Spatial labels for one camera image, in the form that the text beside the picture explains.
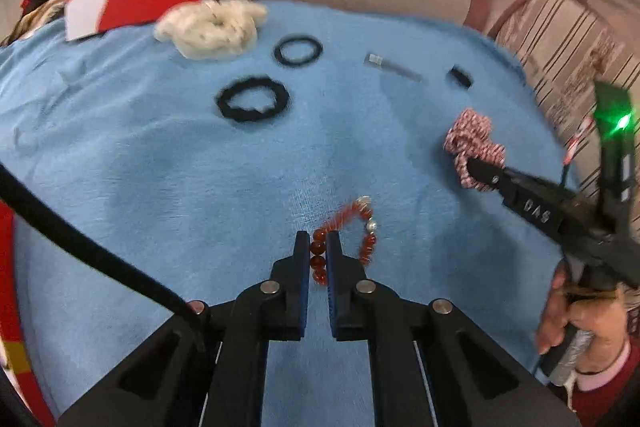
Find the red patterned cloth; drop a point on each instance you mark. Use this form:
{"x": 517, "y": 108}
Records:
{"x": 15, "y": 332}

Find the person's right forearm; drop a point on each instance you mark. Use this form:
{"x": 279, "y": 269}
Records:
{"x": 610, "y": 392}

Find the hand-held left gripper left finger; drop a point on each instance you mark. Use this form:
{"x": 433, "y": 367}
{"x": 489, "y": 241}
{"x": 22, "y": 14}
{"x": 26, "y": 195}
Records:
{"x": 301, "y": 297}

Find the striped floral sofa cushion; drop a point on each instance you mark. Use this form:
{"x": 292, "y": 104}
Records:
{"x": 550, "y": 37}

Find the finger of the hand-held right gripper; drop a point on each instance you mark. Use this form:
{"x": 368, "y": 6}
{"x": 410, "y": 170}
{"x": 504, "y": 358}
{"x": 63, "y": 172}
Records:
{"x": 485, "y": 176}

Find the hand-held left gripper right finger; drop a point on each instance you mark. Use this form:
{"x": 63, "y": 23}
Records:
{"x": 336, "y": 297}

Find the black fuzzy scrunchie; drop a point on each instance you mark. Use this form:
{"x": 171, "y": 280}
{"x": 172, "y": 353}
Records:
{"x": 225, "y": 102}

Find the blue terry blanket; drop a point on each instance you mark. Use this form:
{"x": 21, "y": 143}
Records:
{"x": 150, "y": 182}

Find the metal hair clip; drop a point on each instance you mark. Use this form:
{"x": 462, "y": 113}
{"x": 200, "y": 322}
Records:
{"x": 395, "y": 68}

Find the cream fluffy scrunchie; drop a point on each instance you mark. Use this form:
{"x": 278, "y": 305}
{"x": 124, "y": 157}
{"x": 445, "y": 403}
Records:
{"x": 200, "y": 32}

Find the red plaid scrunchie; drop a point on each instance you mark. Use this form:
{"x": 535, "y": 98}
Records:
{"x": 475, "y": 132}

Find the person's right hand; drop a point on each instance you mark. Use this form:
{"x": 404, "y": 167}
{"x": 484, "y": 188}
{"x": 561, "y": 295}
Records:
{"x": 600, "y": 327}

